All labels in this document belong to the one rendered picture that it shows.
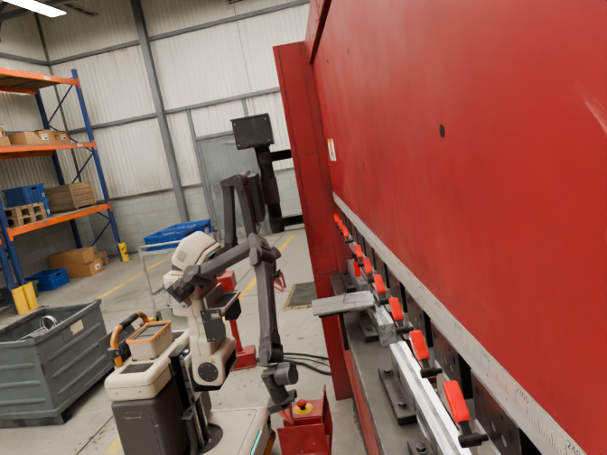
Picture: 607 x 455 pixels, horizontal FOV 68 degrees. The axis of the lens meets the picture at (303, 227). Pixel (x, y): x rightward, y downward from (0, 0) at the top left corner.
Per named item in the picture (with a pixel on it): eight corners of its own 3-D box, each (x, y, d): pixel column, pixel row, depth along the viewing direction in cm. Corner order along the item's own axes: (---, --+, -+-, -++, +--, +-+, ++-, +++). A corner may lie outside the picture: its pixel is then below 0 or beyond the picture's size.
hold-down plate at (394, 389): (378, 375, 161) (378, 367, 160) (394, 372, 161) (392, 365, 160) (398, 426, 131) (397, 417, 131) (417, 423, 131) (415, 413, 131)
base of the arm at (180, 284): (177, 281, 207) (165, 290, 196) (188, 269, 205) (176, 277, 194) (191, 293, 208) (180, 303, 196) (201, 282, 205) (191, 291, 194)
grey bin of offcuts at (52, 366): (63, 377, 422) (42, 305, 409) (121, 372, 410) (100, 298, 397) (-7, 432, 345) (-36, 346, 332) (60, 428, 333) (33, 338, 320)
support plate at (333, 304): (312, 302, 212) (311, 300, 212) (367, 292, 212) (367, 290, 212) (313, 316, 195) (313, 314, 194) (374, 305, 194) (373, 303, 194)
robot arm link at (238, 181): (238, 175, 236) (230, 177, 226) (247, 173, 235) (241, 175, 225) (254, 254, 244) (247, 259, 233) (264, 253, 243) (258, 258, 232)
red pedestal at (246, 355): (228, 361, 393) (209, 270, 379) (257, 356, 393) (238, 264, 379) (226, 372, 374) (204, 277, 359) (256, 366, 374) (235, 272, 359)
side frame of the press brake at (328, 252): (332, 382, 329) (273, 54, 288) (447, 361, 329) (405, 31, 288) (335, 401, 305) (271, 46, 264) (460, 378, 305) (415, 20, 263)
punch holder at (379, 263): (379, 297, 151) (372, 250, 148) (405, 292, 151) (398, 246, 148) (389, 314, 136) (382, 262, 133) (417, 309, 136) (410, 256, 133)
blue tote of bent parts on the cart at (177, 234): (161, 246, 544) (157, 231, 541) (200, 240, 534) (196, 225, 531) (146, 254, 510) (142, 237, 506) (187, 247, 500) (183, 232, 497)
